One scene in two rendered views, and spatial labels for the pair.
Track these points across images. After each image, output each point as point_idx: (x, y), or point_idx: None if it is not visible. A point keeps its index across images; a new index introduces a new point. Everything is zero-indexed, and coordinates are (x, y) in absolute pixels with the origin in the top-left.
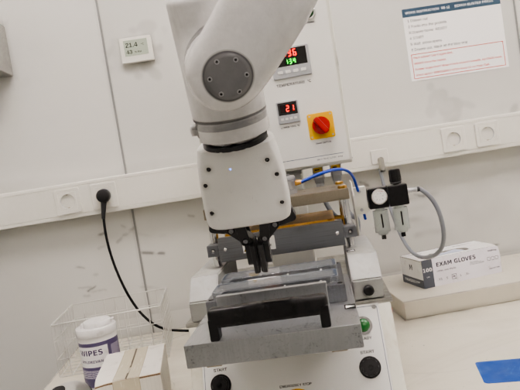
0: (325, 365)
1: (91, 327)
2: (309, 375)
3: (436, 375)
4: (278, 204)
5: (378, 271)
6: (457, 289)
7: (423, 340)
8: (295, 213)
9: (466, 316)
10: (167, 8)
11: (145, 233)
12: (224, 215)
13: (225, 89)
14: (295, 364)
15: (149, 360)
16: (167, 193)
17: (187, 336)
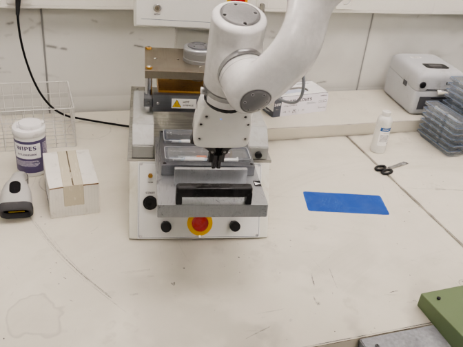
0: None
1: (27, 129)
2: None
3: (278, 199)
4: (242, 140)
5: (266, 143)
6: (295, 124)
7: (269, 164)
8: None
9: (297, 146)
10: (214, 25)
11: (50, 29)
12: (207, 140)
13: (251, 107)
14: None
15: (84, 167)
16: (78, 0)
17: (84, 123)
